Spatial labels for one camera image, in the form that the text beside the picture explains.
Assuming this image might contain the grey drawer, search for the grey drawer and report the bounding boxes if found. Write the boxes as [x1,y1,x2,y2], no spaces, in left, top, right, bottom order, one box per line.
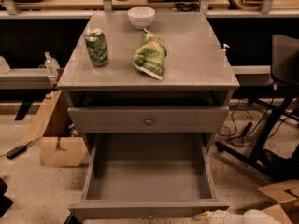
[68,106,228,133]
[69,133,229,220]

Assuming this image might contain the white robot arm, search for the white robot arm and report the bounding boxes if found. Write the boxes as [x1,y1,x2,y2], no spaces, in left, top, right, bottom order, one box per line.
[192,209,282,224]

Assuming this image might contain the grey top drawer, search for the grey top drawer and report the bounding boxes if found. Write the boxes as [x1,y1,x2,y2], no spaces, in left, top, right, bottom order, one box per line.
[68,106,228,133]

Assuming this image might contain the cardboard box right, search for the cardboard box right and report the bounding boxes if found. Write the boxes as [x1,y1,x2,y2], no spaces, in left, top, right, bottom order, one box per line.
[258,179,299,224]

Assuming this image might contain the cardboard box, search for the cardboard box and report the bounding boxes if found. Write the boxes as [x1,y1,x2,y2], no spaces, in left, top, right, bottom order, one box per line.
[258,179,299,224]
[22,91,87,167]

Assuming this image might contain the cardboard box left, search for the cardboard box left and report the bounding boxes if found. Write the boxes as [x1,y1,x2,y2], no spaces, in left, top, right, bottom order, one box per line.
[22,91,87,167]

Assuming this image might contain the green chip bag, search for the green chip bag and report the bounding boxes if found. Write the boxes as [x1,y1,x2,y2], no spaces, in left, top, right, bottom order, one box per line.
[132,29,167,80]

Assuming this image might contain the white pump dispenser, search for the white pump dispenser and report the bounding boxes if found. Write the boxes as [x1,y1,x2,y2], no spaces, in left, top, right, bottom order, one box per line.
[222,43,230,54]

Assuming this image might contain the black chair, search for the black chair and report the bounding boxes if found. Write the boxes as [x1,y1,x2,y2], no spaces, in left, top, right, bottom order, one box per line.
[216,35,299,181]

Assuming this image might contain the black power adapter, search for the black power adapter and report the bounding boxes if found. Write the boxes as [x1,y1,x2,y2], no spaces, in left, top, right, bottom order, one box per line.
[7,146,26,159]

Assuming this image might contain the green soda can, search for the green soda can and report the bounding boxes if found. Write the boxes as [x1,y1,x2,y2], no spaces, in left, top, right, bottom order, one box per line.
[84,29,108,67]

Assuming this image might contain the white bowl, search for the white bowl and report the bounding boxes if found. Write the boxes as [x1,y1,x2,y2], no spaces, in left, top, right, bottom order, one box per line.
[127,7,156,29]

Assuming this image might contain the clear plastic bottle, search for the clear plastic bottle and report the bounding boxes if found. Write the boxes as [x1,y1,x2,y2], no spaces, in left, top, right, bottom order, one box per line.
[45,52,60,77]

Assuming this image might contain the black floor cables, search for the black floor cables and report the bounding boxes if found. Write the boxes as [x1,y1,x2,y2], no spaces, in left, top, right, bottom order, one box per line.
[217,98,288,147]

